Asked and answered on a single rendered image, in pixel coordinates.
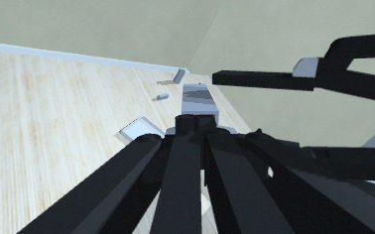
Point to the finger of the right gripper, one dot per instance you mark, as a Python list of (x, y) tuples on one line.
[(356, 165), (329, 72)]

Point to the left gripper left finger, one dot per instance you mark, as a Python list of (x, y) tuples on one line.
[(112, 199)]

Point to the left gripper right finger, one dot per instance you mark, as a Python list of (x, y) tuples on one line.
[(313, 200)]

